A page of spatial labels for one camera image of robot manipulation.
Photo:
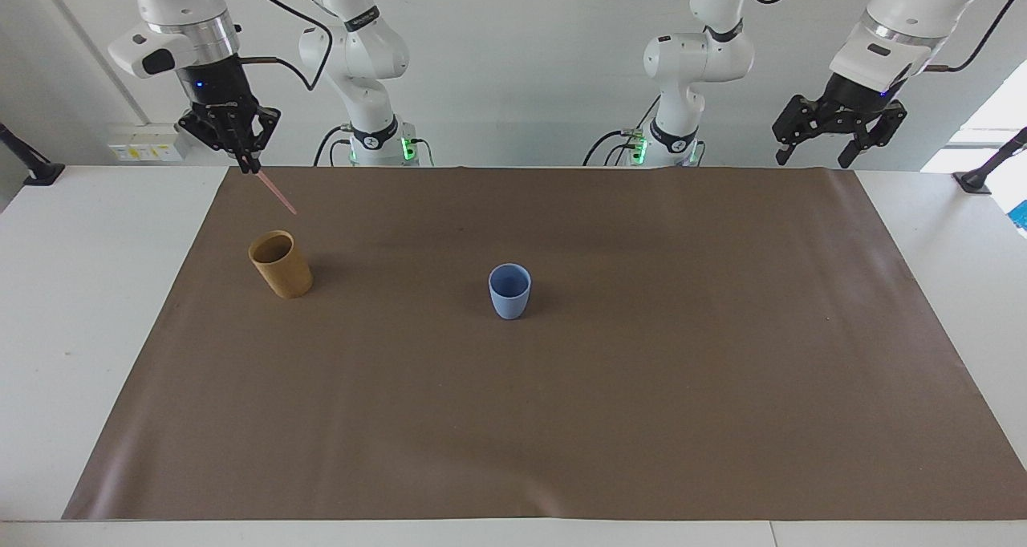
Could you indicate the pink chopstick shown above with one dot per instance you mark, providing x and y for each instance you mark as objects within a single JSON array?
[{"x": 278, "y": 194}]

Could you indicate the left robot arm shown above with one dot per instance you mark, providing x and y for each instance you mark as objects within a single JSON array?
[{"x": 694, "y": 54}]

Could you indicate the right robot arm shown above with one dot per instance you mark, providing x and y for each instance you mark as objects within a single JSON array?
[{"x": 357, "y": 54}]

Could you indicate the blue object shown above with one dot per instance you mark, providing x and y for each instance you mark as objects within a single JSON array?
[{"x": 1021, "y": 216}]

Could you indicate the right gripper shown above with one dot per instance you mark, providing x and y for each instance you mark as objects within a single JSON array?
[{"x": 215, "y": 82}]

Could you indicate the white wall socket box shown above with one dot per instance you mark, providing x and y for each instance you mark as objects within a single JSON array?
[{"x": 148, "y": 142}]

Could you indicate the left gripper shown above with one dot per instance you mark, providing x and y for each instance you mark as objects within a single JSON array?
[{"x": 857, "y": 102}]

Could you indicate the black stand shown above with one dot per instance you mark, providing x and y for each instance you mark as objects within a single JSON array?
[
  {"x": 36, "y": 168},
  {"x": 983, "y": 174}
]

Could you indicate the tan brown cup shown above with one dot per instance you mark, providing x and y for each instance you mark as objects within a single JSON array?
[{"x": 282, "y": 274}]

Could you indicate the blue cup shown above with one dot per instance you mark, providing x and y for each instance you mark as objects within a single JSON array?
[{"x": 510, "y": 294}]

